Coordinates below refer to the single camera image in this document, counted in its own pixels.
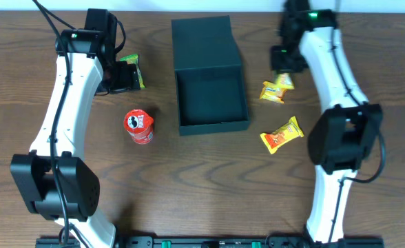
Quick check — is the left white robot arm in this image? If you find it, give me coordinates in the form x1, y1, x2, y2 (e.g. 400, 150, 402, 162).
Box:
10, 28, 138, 247

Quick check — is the yellow brown chocolate packet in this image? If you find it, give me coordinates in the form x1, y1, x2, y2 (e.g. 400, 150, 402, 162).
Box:
274, 73, 294, 90

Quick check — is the orange yellow snack packet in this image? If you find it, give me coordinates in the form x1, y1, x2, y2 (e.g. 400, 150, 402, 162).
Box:
260, 116, 304, 154

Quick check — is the red Pringles can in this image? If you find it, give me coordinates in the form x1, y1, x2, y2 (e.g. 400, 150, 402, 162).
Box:
123, 109, 154, 145

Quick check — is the green yellow snack packet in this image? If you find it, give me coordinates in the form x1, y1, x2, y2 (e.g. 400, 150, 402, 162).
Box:
119, 54, 145, 89

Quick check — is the black gift box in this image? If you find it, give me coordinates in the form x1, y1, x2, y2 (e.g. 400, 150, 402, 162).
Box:
171, 16, 250, 136

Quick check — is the yellow biscuit packet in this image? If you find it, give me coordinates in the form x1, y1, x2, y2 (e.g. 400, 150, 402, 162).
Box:
259, 81, 287, 104

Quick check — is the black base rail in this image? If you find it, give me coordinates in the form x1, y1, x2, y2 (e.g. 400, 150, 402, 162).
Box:
35, 235, 385, 248

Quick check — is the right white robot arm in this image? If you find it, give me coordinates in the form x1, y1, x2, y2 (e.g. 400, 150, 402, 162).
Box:
271, 1, 386, 247

